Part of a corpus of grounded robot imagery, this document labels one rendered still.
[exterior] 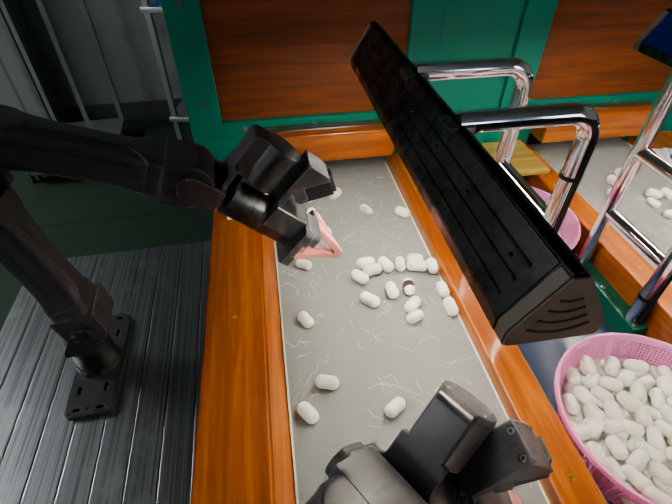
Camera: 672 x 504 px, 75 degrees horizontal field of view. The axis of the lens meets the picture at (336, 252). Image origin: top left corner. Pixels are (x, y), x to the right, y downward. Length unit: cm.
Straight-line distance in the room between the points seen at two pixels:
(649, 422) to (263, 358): 54
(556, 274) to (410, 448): 20
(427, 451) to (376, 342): 33
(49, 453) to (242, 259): 41
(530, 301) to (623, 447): 42
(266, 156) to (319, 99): 51
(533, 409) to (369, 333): 26
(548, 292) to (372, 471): 19
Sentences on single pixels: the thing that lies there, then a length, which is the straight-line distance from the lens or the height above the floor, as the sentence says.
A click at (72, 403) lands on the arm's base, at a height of 68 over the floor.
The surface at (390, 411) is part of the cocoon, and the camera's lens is 63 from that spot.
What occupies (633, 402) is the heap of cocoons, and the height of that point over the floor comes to 74.
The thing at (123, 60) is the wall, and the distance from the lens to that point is 327.
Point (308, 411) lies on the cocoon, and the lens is 63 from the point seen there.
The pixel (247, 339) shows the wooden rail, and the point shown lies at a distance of 70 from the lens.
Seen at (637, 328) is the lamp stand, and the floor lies 71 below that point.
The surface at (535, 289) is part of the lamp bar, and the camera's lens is 34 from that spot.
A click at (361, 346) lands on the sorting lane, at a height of 74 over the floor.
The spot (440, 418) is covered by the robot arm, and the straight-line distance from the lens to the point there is 41.
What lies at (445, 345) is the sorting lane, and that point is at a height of 74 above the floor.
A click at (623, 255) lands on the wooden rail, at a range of 98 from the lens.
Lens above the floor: 131
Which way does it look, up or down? 42 degrees down
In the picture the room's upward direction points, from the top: straight up
